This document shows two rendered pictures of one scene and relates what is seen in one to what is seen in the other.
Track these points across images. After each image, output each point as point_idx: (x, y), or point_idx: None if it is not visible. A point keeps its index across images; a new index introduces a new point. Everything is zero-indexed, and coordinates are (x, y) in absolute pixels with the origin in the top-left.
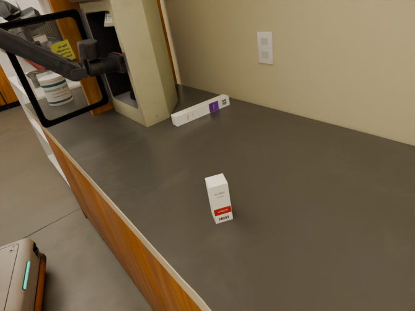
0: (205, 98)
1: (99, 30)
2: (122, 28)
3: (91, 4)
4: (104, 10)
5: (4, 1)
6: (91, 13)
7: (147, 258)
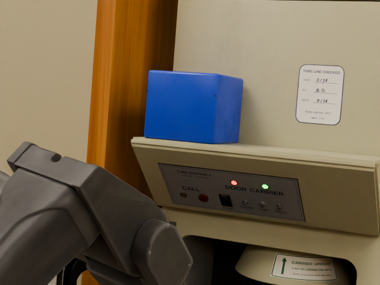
0: None
1: (188, 279)
2: None
3: (253, 225)
4: (327, 254)
5: (3, 175)
6: (188, 237)
7: None
